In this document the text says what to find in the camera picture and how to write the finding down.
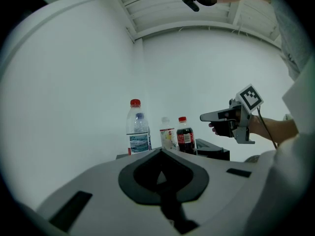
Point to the cola drink bottle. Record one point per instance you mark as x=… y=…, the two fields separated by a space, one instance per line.
x=185 y=138

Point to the black head-mounted camera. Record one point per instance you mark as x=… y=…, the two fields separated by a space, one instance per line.
x=189 y=1

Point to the large water drink bottle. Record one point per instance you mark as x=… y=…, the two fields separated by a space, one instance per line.
x=137 y=139

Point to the yellow label drink bottle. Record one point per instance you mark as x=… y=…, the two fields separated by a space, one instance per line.
x=167 y=136

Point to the person's right hand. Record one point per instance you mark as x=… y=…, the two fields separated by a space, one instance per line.
x=213 y=129

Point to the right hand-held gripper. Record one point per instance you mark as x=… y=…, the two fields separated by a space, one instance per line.
x=249 y=98

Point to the person's gray shirt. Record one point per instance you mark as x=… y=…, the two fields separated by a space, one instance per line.
x=290 y=33

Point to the black box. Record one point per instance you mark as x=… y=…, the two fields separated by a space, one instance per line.
x=212 y=151

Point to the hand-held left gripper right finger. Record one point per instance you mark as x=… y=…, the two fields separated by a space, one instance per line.
x=221 y=190

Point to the gray mesh object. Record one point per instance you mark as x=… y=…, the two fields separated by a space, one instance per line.
x=252 y=158

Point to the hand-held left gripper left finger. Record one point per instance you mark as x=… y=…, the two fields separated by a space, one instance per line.
x=103 y=205

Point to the person's right forearm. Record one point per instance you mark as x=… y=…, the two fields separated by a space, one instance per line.
x=273 y=128

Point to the person's white jacket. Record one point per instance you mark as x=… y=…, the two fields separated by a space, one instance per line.
x=288 y=181

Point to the blue cap drink bottle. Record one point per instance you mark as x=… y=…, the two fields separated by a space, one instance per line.
x=140 y=116

